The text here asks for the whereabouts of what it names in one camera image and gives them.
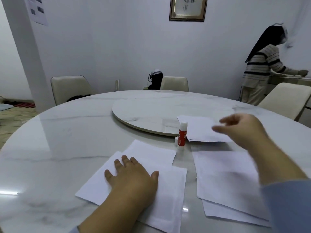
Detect printed wall notice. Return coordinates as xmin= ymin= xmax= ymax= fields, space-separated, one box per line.
xmin=25 ymin=0 xmax=49 ymax=27

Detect stack of white papers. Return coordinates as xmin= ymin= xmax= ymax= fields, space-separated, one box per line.
xmin=192 ymin=150 xmax=271 ymax=227

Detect person's left forearm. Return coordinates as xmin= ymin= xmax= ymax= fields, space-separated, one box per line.
xmin=69 ymin=191 xmax=151 ymax=233

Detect beige sideboard cabinet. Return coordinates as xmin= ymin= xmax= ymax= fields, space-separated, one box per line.
xmin=263 ymin=75 xmax=311 ymax=129

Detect person's right forearm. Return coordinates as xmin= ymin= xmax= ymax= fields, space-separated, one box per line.
xmin=248 ymin=137 xmax=311 ymax=233

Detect red white glue stick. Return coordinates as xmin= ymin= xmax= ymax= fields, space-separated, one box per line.
xmin=177 ymin=122 xmax=188 ymax=151

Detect person's right hand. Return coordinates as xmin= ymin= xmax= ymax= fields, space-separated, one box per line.
xmin=212 ymin=113 xmax=271 ymax=154

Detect person's left hand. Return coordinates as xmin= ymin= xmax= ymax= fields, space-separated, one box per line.
xmin=104 ymin=155 xmax=160 ymax=212

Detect cream upholstered chair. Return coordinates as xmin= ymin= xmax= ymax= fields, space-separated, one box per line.
xmin=160 ymin=76 xmax=189 ymax=92
xmin=50 ymin=75 xmax=94 ymax=106
xmin=257 ymin=82 xmax=311 ymax=122

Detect black cloth bundle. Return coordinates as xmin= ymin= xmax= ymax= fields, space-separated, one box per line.
xmin=66 ymin=94 xmax=93 ymax=102

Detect round marble turntable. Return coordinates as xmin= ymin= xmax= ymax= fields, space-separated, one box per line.
xmin=111 ymin=97 xmax=237 ymax=138

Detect framed calligraphy picture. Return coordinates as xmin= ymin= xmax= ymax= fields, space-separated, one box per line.
xmin=169 ymin=0 xmax=208 ymax=22

